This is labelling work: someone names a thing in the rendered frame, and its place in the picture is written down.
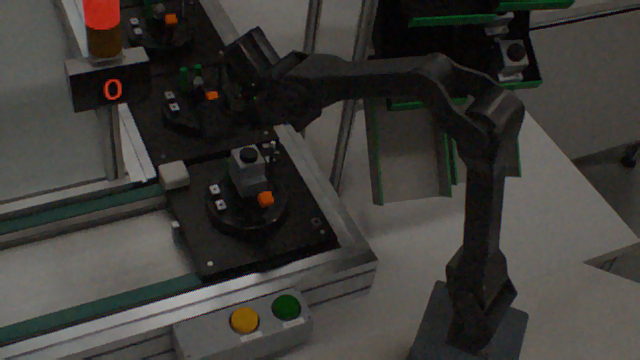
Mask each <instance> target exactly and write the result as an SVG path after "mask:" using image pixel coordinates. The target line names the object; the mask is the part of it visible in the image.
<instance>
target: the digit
mask: <svg viewBox="0 0 640 360"><path fill-rule="evenodd" d="M95 79H96V87H97V95H98V101H97V103H98V106H100V105H105V104H111V103H116V102H121V101H126V100H129V92H128V80H127V69H125V70H120V71H115V72H110V73H104V74H99V75H95Z"/></svg>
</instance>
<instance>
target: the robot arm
mask: <svg viewBox="0 0 640 360"><path fill-rule="evenodd" d="M222 52H223V53H224V54H225V56H226V57H227V59H228V60H229V61H228V62H227V63H226V66H225V67H226V72H227V74H228V78H229V81H230V83H232V84H233V83H237V84H238V86H242V89H243V90H242V91H239V92H240V98H241V100H244V101H245V103H244V110H243V111H239V112H234V113H233V111H232V110H231V111H230V107H229V103H228V99H227V98H225V99H220V98H216V99H211V100H207V101H202V102H199V103H197V105H196V106H195V110H196V114H197V117H198V121H199V125H200V129H201V133H202V136H203V140H204V142H205V143H207V144H211V143H215V142H219V141H224V140H227V139H231V138H235V137H237V134H236V131H237V128H238V127H244V126H248V125H251V128H252V132H253V131H258V130H262V129H266V128H270V127H274V126H279V125H282V124H284V125H291V126H292V127H293V129H294V130H295V132H296V133H299V132H300V131H301V130H303V129H304V128H305V127H306V126H308V125H309V124H310V123H312V122H313V121H314V120H315V119H316V118H319V117H320V116H321V114H322V109H324V108H326V107H330V106H332V105H334V104H336V103H338V102H341V101H345V100H363V99H388V98H413V97H415V98H416V99H418V100H420V101H421V102H422V103H424V104H425V105H426V106H427V108H428V109H429V111H430V113H431V114H432V116H433V118H434V120H435V121H436V123H437V125H438V127H439V128H440V129H441V130H442V131H443V132H445V133H446V134H447V135H449V136H450V137H451V138H453V139H454V140H455V141H456V148H457V153H458V155H459V157H460V158H461V159H462V161H463V162H464V164H465V165H466V169H467V171H466V192H465V211H464V232H463V244H462V245H461V246H460V248H459V249H458V250H457V251H456V253H455V254H454V255H453V257H452V258H451V259H450V260H449V262H448V263H447V265H446V271H445V272H446V278H447V281H446V285H445V286H444V288H445V289H449V290H448V294H449V298H450V300H451V301H452V302H453V310H454V316H452V319H451V322H450V325H449V329H448V332H447V335H446V338H445V344H446V345H449V346H451V347H454V348H456V349H459V350H462V351H464V352H467V353H469V354H472V355H474V356H477V357H480V358H482V359H485V360H487V359H488V358H489V356H490V352H491V349H492V345H493V341H494V337H495V333H496V330H497V327H498V325H499V323H500V321H501V320H502V319H503V317H504V315H505V313H506V312H507V310H508V309H509V307H510V306H511V304H512V303H513V301H514V299H515V298H516V296H517V295H518V291H517V289H516V288H515V286H514V284H513V282H512V280H511V279H510V277H509V275H508V267H507V258H506V256H505V254H504V253H503V252H502V251H501V249H500V248H499V245H500V244H499V242H500V231H501V220H502V209H503V198H504V187H505V176H506V169H507V168H506V164H507V160H508V157H509V155H510V153H511V151H512V149H513V146H514V144H515V142H516V140H517V138H518V136H519V133H520V129H521V126H522V123H523V120H524V117H525V106H524V103H523V101H521V100H520V99H519V98H518V97H517V96H516V95H515V94H514V93H513V92H511V91H510V90H508V89H506V88H505V87H503V86H502V85H501V84H499V83H498V82H496V81H495V80H494V79H492V78H491V77H490V76H488V75H487V74H485V73H482V72H479V71H476V70H472V69H469V68H466V67H463V66H459V65H458V64H456V63H455V62H454V61H452V60H451V58H450V57H448V56H447V55H445V54H442V53H439V52H434V53H429V54H427V55H424V56H412V57H400V58H388V59H376V60H363V61H345V60H344V59H342V58H341V57H340V56H338V55H332V54H322V53H314V54H308V53H304V52H300V51H296V50H292V51H291V52H289V53H288V54H287V55H285V56H284V57H282V58H280V56H279V55H278V54H277V52H276V51H275V49H274V48H273V46H272V45H271V44H270V42H269V41H268V39H267V37H266V35H265V33H264V32H263V30H262V29H261V28H260V26H256V27H255V28H252V29H250V30H249V31H248V32H246V33H245V34H243V35H242V36H241V37H239V38H238V39H236V40H235V41H233V42H232V43H230V44H229V45H226V46H225V48H223V49H222ZM444 87H445V88H447V89H450V90H453V91H457V92H460V93H463V94H467V95H470V96H472V97H474V98H475V100H474V102H473V103H472V104H471V105H470V106H469V107H468V108H467V109H466V110H465V111H464V112H461V111H460V110H459V109H457V108H456V107H455V105H454V104H453V102H452V100H451V99H450V97H449V95H448V94H447V92H446V90H445V89H444ZM245 117H246V119H245V120H243V122H242V120H240V121H237V123H236V121H235V120H236V119H241V118H245Z"/></svg>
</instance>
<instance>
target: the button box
mask: <svg viewBox="0 0 640 360"><path fill-rule="evenodd" d="M284 294H288V295H292V296H294V297H295V298H296V299H297V300H298V302H299V311H298V313H297V314H296V315H295V316H294V317H292V318H282V317H279V316H278V315H277V314H276V313H275V311H274V302H275V300H276V298H277V297H279V296H280V295H284ZM242 307H248V308H251V309H253V310H254V311H255V312H256V313H257V315H258V323H257V326H256V327H255V328H254V329H253V330H252V331H249V332H241V331H238V330H236V329H235V328H234V327H233V325H232V315H233V313H234V312H235V311H236V310H237V309H239V308H242ZM313 324H314V318H313V316H312V314H311V312H310V310H309V308H308V306H307V304H306V302H305V300H304V298H303V296H302V294H301V292H300V290H299V289H298V287H293V288H290V289H287V290H284V291H280V292H277V293H274V294H271V295H267V296H264V297H261V298H258V299H255V300H251V301H248V302H245V303H242V304H238V305H235V306H232V307H229V308H225V309H222V310H219V311H216V312H213V313H209V314H206V315H203V316H200V317H195V318H192V319H189V320H186V321H183V322H180V323H177V324H174V325H173V344H174V348H175V351H176V354H177V356H178V359H179V360H251V359H254V358H257V357H260V356H263V355H266V354H269V353H272V352H275V351H277V350H280V349H283V348H286V347H289V346H292V345H295V344H298V343H301V342H304V341H307V340H309V339H310V338H311V334H312V329H313Z"/></svg>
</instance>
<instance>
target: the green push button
mask: <svg viewBox="0 0 640 360"><path fill-rule="evenodd" d="M274 311H275V313H276V314H277V315H278V316H279V317H282V318H292V317H294V316H295V315H296V314H297V313H298V311H299V302H298V300H297V299H296V298H295V297H294V296H292V295H288V294H284V295H280V296H279V297H277V298H276V300H275V302H274Z"/></svg>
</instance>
